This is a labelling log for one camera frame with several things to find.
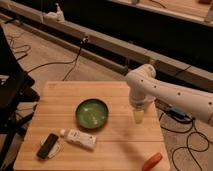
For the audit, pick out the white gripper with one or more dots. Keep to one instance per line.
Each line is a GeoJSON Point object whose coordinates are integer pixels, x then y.
{"type": "Point", "coordinates": [138, 102]}

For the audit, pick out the green ceramic bowl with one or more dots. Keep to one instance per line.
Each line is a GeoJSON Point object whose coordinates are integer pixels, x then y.
{"type": "Point", "coordinates": [92, 113]}

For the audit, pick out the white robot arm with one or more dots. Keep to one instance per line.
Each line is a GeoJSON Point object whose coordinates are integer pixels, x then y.
{"type": "Point", "coordinates": [145, 88]}

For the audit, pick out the blue black connector box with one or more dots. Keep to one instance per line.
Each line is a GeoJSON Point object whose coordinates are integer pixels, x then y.
{"type": "Point", "coordinates": [174, 112]}

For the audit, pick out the orange red carrot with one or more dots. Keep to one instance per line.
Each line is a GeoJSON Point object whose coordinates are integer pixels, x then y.
{"type": "Point", "coordinates": [152, 162]}

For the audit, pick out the white plastic bottle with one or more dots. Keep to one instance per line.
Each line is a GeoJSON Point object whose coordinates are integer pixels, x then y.
{"type": "Point", "coordinates": [78, 137]}

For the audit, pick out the black smartphone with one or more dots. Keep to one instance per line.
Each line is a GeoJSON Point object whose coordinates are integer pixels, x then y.
{"type": "Point", "coordinates": [47, 146]}

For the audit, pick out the black chair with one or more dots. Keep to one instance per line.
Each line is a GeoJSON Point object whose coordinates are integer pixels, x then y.
{"type": "Point", "coordinates": [17, 88]}

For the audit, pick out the white object on ledge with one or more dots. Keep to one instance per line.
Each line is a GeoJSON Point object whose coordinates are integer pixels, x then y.
{"type": "Point", "coordinates": [57, 16]}

